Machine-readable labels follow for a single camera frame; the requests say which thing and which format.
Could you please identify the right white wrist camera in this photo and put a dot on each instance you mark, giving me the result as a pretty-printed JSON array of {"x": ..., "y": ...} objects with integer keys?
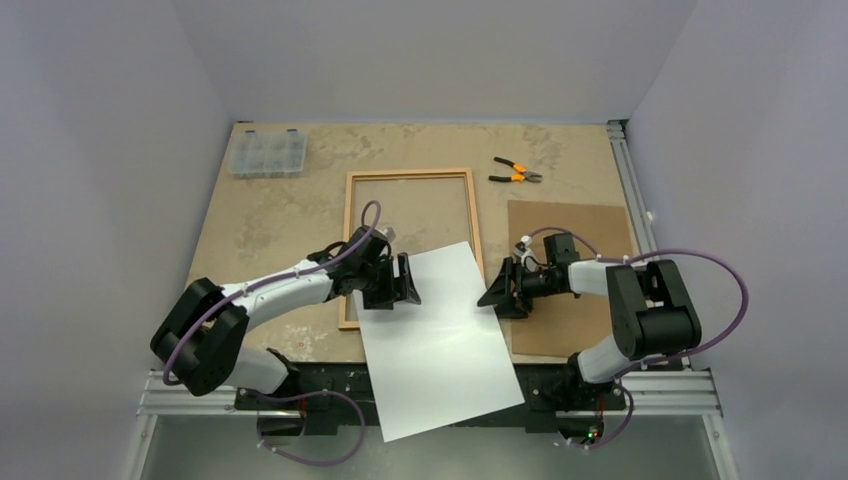
[{"x": 523, "y": 252}]

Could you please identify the landscape photo print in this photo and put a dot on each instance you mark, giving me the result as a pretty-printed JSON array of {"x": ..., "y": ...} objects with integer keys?
[{"x": 442, "y": 361}]

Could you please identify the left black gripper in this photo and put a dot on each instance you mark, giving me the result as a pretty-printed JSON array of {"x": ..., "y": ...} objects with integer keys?
[{"x": 389, "y": 294}]

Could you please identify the brown backing board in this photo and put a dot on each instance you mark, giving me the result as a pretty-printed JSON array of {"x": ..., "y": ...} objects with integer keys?
[{"x": 566, "y": 323}]

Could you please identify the wooden picture frame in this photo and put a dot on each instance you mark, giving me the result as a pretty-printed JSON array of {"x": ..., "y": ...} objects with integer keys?
[{"x": 429, "y": 208}]

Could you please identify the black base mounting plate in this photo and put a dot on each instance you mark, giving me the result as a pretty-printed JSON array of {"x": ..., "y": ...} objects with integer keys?
[{"x": 325, "y": 396}]

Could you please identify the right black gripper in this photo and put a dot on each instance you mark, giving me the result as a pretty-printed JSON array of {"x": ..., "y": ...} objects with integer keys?
[{"x": 515, "y": 287}]

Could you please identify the orange black pliers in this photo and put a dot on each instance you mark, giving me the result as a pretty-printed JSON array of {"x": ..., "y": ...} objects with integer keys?
[{"x": 521, "y": 174}]

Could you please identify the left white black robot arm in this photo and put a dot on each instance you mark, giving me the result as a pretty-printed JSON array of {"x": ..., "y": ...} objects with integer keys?
[{"x": 201, "y": 340}]

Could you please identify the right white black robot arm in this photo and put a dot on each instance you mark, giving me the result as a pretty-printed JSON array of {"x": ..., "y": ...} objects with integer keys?
[{"x": 651, "y": 311}]

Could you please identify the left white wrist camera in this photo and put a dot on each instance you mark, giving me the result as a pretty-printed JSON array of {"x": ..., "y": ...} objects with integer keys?
[{"x": 387, "y": 233}]

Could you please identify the aluminium rail frame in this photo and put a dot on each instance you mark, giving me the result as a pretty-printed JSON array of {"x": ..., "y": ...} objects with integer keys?
[{"x": 653, "y": 320}]

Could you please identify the clear plastic organizer box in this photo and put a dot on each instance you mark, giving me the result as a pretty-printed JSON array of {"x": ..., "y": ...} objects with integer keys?
[{"x": 253, "y": 154}]

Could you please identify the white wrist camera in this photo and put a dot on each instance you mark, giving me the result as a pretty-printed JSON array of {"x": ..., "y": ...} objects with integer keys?
[
  {"x": 523, "y": 252},
  {"x": 387, "y": 233}
]

